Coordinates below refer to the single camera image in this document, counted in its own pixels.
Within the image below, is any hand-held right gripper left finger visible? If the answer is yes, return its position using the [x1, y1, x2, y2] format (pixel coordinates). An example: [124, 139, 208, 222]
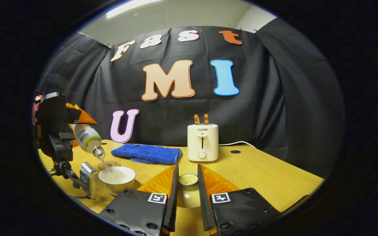
[99, 165, 179, 236]

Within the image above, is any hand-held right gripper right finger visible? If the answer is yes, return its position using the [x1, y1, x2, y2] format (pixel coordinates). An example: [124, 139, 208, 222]
[197, 164, 283, 236]

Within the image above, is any clear labelled water bottle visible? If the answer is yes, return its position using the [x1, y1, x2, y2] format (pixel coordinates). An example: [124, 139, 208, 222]
[71, 124, 106, 160]

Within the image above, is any cream teacup lid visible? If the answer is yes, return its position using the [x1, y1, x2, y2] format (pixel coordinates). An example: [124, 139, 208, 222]
[177, 173, 201, 209]

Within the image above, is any round cork coaster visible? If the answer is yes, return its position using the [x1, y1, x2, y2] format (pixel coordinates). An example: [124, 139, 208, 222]
[97, 160, 121, 170]

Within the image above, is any cream ceramic teacup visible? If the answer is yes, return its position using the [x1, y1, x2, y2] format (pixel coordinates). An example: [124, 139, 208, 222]
[98, 166, 136, 192]

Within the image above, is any blue towel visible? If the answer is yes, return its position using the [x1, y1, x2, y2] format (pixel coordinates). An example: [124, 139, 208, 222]
[111, 144, 182, 165]

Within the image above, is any white toaster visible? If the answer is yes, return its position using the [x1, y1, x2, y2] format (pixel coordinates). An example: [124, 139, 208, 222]
[187, 124, 219, 163]

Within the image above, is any black backdrop cloth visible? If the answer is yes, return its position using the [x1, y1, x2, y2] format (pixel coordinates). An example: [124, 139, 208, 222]
[35, 18, 345, 179]

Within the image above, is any white toaster cable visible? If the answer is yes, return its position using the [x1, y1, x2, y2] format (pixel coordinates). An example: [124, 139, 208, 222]
[218, 141, 257, 149]

